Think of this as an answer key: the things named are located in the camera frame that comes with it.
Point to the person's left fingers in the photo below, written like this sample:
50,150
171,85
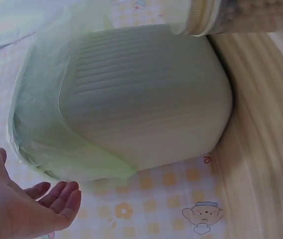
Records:
65,196

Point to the white ribbed waste bin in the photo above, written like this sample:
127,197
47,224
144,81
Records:
151,99

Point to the clear jar with cream lid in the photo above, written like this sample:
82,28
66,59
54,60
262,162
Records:
206,15

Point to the green plastic bin bag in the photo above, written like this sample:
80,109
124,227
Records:
44,104

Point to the person's left hand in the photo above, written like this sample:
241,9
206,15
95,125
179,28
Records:
12,204

